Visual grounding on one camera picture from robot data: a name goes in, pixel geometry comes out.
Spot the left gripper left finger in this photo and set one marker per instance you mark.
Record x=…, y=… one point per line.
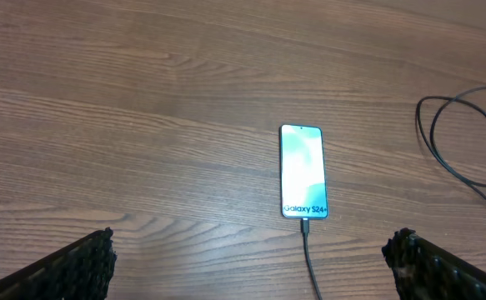
x=81, y=270

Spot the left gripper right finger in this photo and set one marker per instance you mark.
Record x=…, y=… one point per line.
x=424, y=271

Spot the Samsung Galaxy smartphone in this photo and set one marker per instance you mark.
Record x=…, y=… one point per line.
x=302, y=172

